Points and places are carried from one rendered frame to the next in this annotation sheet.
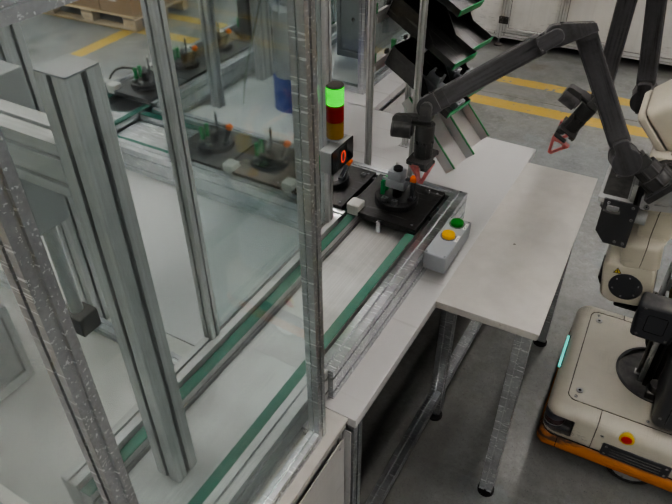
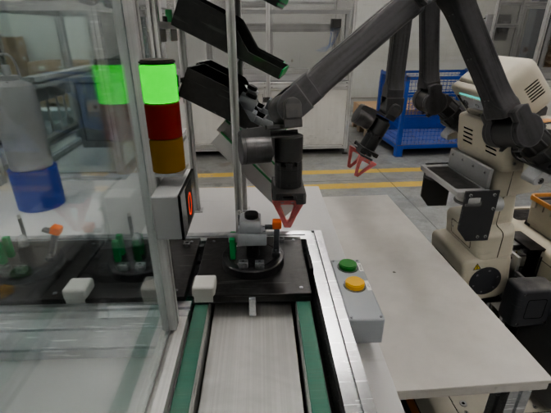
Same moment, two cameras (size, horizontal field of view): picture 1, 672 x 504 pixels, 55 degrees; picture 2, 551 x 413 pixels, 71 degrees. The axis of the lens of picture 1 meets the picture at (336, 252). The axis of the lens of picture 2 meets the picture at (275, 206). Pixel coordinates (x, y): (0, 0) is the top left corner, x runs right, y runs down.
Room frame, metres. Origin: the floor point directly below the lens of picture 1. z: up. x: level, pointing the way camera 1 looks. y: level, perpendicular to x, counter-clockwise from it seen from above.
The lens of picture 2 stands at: (1.06, 0.16, 1.45)
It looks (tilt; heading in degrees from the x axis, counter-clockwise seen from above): 24 degrees down; 328
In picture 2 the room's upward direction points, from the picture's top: straight up
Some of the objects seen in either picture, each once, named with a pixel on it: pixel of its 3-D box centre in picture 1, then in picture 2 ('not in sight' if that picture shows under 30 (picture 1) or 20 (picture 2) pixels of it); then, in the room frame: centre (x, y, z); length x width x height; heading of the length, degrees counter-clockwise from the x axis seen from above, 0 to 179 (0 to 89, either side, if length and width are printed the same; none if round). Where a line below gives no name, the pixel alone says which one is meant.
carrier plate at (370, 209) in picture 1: (396, 202); (252, 265); (1.73, -0.20, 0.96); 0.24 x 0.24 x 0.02; 60
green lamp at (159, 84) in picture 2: (334, 94); (158, 83); (1.62, 0.00, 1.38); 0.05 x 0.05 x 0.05
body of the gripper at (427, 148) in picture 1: (423, 149); (288, 175); (1.69, -0.26, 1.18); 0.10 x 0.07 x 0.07; 150
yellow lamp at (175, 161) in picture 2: (335, 128); (166, 152); (1.62, 0.00, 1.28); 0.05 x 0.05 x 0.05
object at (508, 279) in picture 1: (467, 219); (321, 263); (1.79, -0.45, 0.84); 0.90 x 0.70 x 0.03; 152
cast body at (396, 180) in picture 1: (394, 175); (247, 227); (1.73, -0.19, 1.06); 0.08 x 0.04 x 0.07; 60
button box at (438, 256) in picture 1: (447, 243); (353, 297); (1.55, -0.34, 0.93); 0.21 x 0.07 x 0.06; 150
